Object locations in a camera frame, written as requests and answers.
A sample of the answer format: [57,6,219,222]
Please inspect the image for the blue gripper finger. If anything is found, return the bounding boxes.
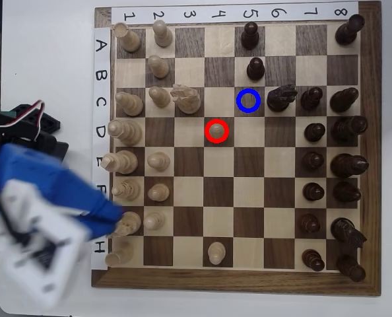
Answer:
[79,216,121,240]
[73,183,124,221]

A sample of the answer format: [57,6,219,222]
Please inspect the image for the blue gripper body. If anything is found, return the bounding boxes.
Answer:
[0,143,84,244]

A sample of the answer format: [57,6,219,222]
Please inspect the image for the light wooden pawn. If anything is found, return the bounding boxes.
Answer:
[209,122,226,139]
[152,19,174,48]
[143,211,166,231]
[148,86,172,109]
[147,183,171,202]
[207,241,227,265]
[147,152,171,172]
[147,54,170,80]

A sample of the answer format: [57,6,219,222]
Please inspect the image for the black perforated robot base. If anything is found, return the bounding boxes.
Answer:
[13,103,62,135]

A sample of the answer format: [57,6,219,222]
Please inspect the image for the light wooden knight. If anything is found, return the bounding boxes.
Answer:
[107,211,143,239]
[170,83,203,116]

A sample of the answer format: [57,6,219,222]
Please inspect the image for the light wooden bishop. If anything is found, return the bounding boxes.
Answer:
[111,179,141,203]
[115,91,145,118]

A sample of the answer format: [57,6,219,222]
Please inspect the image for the light wooden rook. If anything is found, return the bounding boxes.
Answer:
[112,22,141,53]
[104,242,135,268]

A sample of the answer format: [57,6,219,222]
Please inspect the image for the light wooden king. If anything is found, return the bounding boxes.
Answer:
[101,149,139,175]

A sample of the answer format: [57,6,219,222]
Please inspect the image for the light wooden queen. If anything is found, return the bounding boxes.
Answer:
[107,119,144,147]

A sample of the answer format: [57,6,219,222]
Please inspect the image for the wooden chessboard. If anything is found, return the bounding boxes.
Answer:
[91,1,383,297]

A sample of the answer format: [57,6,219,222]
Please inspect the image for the white paper letter strip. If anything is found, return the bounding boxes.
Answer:
[90,26,113,271]

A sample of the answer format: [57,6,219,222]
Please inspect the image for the dark wooden pawn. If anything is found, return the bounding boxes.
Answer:
[302,182,325,202]
[246,57,266,82]
[300,87,324,112]
[302,151,325,172]
[302,249,326,273]
[304,122,327,143]
[298,213,321,234]
[241,21,261,51]

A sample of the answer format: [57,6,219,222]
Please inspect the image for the dark wooden knight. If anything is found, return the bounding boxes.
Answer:
[330,217,368,250]
[267,84,298,113]

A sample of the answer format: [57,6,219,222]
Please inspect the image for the white paper number strip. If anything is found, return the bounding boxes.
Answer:
[111,1,360,24]

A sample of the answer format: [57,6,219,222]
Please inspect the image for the dark wooden bishop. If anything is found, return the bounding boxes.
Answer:
[329,87,360,114]
[333,181,362,203]

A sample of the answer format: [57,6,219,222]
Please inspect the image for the dark wooden king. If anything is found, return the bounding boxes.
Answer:
[330,153,370,179]

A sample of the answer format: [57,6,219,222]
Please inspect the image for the dark wooden rook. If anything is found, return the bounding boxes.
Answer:
[335,254,367,283]
[335,14,366,46]

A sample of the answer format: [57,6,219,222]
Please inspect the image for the dark wooden queen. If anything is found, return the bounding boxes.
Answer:
[331,116,369,143]

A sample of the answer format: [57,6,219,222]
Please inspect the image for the black camera cable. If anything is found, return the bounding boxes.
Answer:
[0,178,28,245]

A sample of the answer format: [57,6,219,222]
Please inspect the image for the white red servo cable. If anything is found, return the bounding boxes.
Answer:
[0,100,47,142]

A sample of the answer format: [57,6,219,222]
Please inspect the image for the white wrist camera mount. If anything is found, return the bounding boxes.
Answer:
[0,180,90,310]

